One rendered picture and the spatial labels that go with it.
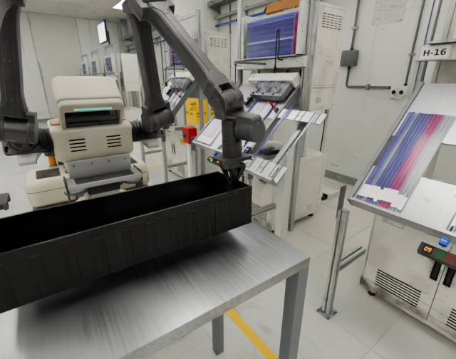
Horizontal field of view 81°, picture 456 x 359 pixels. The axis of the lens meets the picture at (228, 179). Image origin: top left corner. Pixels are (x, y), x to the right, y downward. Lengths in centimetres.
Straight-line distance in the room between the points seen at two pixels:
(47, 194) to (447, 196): 164
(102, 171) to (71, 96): 29
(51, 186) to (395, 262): 174
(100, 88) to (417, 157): 128
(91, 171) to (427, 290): 163
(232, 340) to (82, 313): 103
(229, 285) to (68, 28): 1001
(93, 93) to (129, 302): 70
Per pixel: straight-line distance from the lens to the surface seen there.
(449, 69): 181
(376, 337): 174
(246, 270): 67
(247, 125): 68
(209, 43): 331
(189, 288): 63
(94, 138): 111
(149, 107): 104
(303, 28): 207
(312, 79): 219
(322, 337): 164
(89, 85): 109
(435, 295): 173
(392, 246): 169
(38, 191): 143
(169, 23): 85
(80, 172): 112
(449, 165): 322
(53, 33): 1027
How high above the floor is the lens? 123
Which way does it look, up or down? 21 degrees down
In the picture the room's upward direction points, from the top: straight up
